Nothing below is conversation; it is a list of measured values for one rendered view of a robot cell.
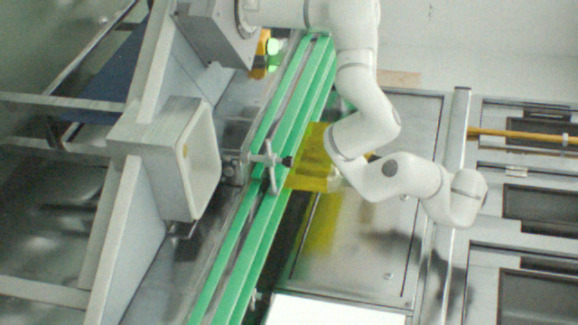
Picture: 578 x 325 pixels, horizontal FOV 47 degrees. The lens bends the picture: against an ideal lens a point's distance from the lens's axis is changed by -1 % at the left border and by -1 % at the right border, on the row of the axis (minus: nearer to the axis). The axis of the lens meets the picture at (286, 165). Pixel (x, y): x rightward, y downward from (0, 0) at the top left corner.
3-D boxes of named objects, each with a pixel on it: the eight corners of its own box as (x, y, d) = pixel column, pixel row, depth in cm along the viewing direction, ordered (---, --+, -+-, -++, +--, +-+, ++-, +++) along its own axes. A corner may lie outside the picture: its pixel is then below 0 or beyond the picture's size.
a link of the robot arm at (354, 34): (335, 91, 143) (323, 38, 130) (340, 12, 156) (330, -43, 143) (380, 88, 141) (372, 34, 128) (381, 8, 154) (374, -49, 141)
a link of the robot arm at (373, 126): (317, 79, 141) (312, 135, 133) (368, 51, 132) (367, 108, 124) (359, 111, 148) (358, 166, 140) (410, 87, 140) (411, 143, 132)
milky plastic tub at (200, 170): (162, 219, 151) (197, 225, 149) (139, 143, 137) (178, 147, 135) (190, 169, 164) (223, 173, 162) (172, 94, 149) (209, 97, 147)
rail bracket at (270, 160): (246, 193, 166) (294, 199, 163) (237, 141, 155) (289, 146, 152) (249, 185, 168) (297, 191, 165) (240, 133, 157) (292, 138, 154)
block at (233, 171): (218, 185, 167) (244, 189, 165) (211, 155, 160) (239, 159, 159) (222, 175, 169) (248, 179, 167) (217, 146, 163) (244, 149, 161)
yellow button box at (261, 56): (240, 61, 191) (265, 63, 190) (237, 38, 187) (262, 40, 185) (247, 48, 197) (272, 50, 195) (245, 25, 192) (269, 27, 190)
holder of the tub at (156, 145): (164, 235, 155) (196, 239, 153) (137, 143, 137) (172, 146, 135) (191, 185, 167) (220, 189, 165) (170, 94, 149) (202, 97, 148)
